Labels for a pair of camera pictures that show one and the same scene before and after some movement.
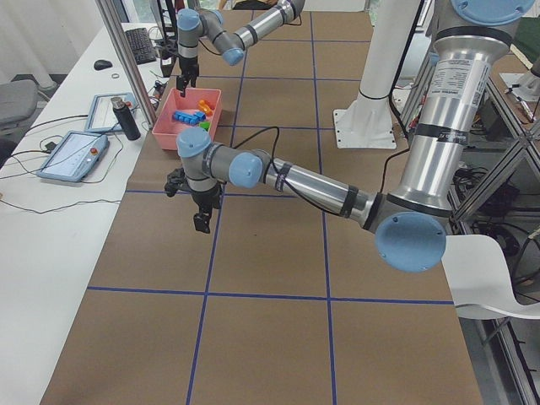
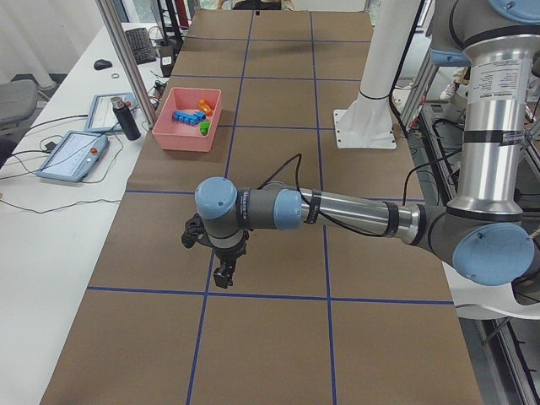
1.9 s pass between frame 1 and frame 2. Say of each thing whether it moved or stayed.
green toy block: stayed
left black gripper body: moved
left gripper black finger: moved
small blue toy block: stayed
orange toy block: stayed
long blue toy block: stayed
